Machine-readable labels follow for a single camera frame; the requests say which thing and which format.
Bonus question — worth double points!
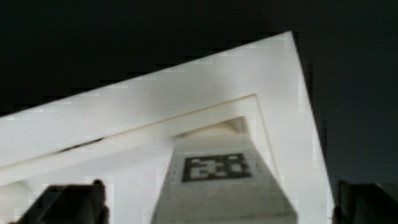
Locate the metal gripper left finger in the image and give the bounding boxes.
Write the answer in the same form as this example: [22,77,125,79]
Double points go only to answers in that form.
[17,180,111,224]

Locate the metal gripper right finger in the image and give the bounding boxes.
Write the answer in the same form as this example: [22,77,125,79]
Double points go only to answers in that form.
[333,182,398,224]

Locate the white square tabletop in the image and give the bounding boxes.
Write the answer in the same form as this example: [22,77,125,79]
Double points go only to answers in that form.
[0,33,335,224]

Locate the white table leg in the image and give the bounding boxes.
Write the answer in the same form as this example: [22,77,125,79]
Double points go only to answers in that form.
[152,123,299,224]

